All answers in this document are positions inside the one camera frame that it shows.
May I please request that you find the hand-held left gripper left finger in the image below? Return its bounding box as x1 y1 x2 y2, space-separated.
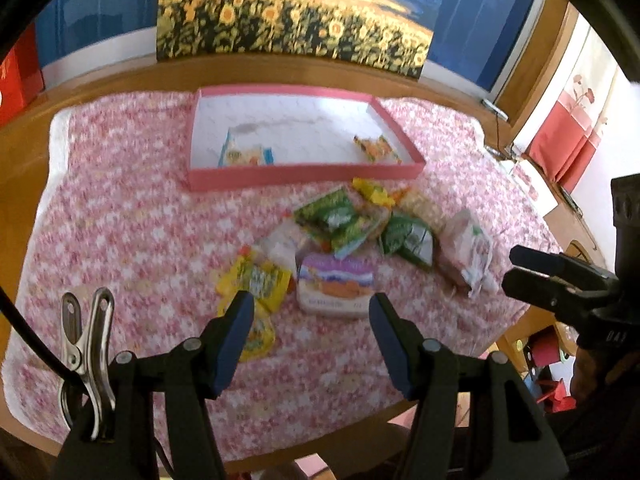
52 290 256 480

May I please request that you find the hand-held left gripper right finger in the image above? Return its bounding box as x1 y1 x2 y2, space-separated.
369 292 571 480

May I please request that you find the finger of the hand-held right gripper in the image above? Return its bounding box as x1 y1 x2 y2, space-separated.
502 269 623 322
510 245 618 286

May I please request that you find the yellow snack packet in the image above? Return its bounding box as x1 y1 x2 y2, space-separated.
352 177 398 208
235 305 277 363
216 247 293 313

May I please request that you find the white pink snack packet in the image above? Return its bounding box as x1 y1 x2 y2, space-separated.
437 207 496 298

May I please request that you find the purple white snack pack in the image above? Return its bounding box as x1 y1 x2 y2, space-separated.
296 254 376 320

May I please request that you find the green snack packet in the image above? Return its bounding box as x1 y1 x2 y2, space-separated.
330 215 383 261
292 187 358 233
379 212 435 268

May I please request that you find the beige snack packet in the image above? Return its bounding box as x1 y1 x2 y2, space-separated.
400 190 446 233

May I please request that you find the orange clear snack packet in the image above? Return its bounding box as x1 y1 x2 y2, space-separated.
357 200 396 241

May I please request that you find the pink shallow tray box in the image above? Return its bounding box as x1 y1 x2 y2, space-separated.
186 86 427 193

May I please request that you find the blue white snack packet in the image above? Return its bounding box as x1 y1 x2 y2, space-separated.
218 128 275 168

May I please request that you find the red paper craft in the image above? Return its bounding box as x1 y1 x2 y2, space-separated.
525 330 576 411

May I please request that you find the red and white curtain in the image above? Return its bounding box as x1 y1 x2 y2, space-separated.
527 45 621 196

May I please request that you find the metal spring clip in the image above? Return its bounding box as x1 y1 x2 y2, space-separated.
60 287 117 442

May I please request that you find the pink floral tablecloth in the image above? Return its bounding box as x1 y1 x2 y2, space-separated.
2 92 566 466

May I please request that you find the sunflower field painting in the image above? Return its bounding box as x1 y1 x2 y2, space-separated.
156 0 435 80

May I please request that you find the red box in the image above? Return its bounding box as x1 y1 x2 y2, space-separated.
0 25 46 126

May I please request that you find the metal window handle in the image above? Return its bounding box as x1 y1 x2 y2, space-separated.
482 99 511 121

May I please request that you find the black cable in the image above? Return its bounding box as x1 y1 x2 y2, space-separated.
0 287 76 386

